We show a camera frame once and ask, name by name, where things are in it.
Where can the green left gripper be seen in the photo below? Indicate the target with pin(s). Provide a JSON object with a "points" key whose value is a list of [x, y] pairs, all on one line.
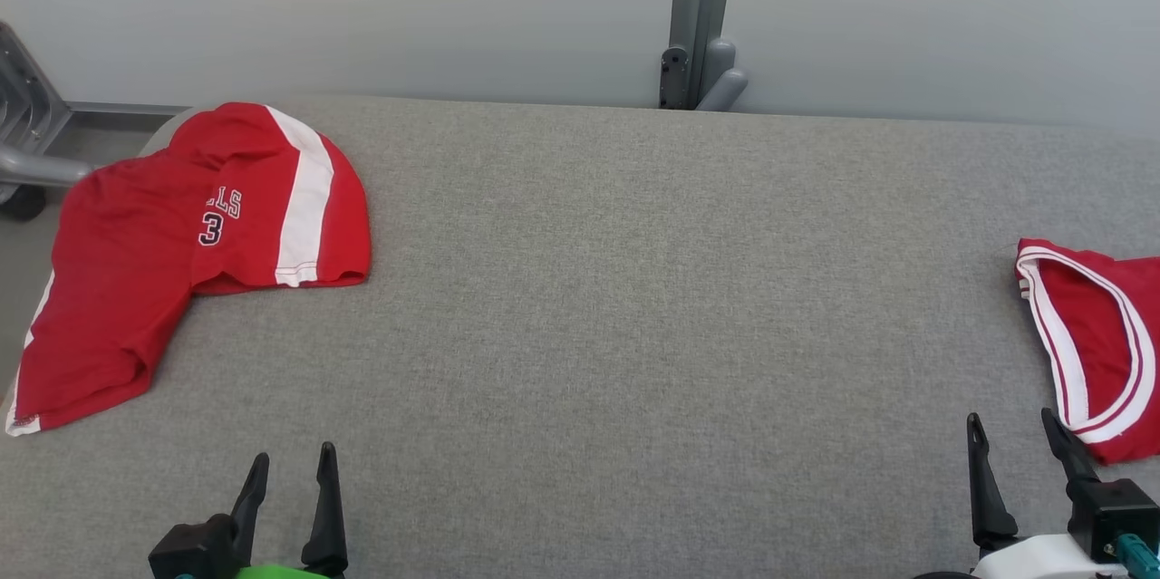
{"points": [[281, 573]]}

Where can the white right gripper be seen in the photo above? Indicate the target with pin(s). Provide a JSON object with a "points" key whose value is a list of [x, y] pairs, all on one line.
{"points": [[1033, 561]]}

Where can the red jersey with white trim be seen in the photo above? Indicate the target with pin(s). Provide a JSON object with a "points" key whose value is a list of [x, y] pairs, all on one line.
{"points": [[1101, 325]]}

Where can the red numbered jersey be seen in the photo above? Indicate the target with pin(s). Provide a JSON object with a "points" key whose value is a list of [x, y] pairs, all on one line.
{"points": [[127, 289]]}

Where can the black caster wheel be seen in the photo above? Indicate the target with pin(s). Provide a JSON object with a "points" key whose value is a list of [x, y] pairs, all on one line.
{"points": [[20, 201]]}

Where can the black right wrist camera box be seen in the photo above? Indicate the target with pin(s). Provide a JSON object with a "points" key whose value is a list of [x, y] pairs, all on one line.
{"points": [[1115, 511]]}

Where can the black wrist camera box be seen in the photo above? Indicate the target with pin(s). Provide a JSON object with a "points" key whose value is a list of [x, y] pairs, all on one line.
{"points": [[1115, 511], [190, 547]]}

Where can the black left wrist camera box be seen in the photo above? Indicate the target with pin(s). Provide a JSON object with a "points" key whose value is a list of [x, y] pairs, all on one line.
{"points": [[190, 547]]}

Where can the grey metal cart frame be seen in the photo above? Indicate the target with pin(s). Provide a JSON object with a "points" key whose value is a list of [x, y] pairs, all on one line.
{"points": [[27, 121]]}

